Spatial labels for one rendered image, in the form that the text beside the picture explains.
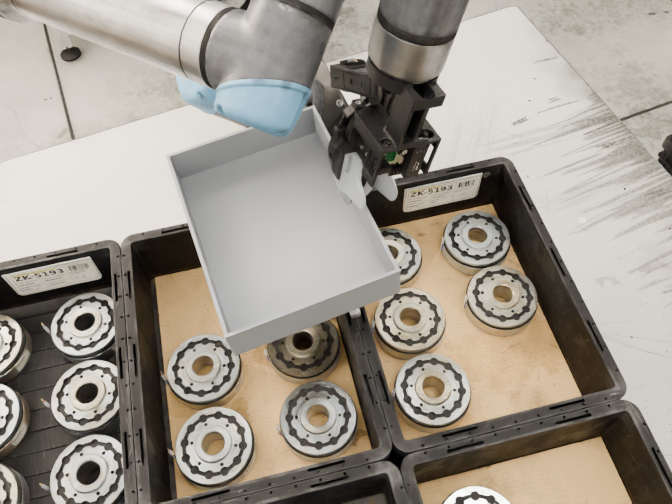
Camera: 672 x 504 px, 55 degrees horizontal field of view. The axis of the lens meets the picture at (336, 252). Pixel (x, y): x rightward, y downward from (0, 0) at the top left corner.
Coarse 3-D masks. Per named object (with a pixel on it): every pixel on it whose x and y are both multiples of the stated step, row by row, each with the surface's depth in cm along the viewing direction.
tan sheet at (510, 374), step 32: (416, 224) 105; (512, 256) 101; (448, 288) 98; (448, 320) 95; (544, 320) 95; (384, 352) 93; (448, 352) 93; (480, 352) 92; (512, 352) 92; (544, 352) 92; (480, 384) 90; (512, 384) 90; (544, 384) 90; (576, 384) 89; (480, 416) 87
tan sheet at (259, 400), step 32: (160, 288) 100; (192, 288) 100; (160, 320) 97; (192, 320) 97; (256, 352) 94; (256, 384) 91; (288, 384) 91; (352, 384) 90; (256, 416) 88; (320, 416) 88; (288, 448) 86; (352, 448) 86
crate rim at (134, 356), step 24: (144, 240) 93; (360, 336) 83; (360, 360) 82; (144, 408) 80; (144, 432) 78; (384, 432) 77; (144, 456) 76; (360, 456) 75; (384, 456) 75; (144, 480) 75; (264, 480) 74; (288, 480) 74
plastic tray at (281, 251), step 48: (240, 144) 83; (288, 144) 86; (192, 192) 83; (240, 192) 83; (288, 192) 82; (336, 192) 81; (240, 240) 79; (288, 240) 78; (336, 240) 78; (384, 240) 72; (240, 288) 75; (288, 288) 75; (336, 288) 74; (384, 288) 72; (240, 336) 68
